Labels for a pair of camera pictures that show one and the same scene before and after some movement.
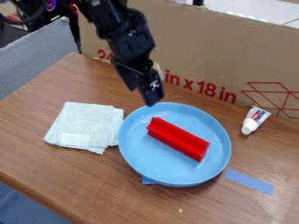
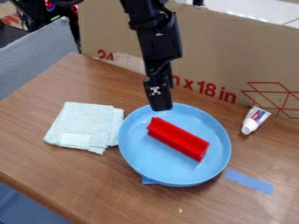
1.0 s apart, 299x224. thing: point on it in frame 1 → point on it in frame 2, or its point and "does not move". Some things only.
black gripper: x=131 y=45 → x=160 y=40
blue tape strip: x=248 y=181 does not move
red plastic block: x=176 y=140 does not move
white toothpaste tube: x=256 y=116 does not move
